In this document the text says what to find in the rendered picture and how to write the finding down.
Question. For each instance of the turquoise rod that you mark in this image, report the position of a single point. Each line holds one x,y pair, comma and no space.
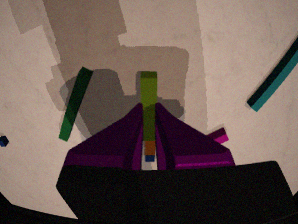
275,79

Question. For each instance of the orange rod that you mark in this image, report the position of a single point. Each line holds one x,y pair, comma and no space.
149,147

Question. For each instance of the small magenta block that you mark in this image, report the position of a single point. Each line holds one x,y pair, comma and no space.
219,136

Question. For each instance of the lime green rod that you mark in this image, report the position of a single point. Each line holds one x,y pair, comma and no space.
148,81

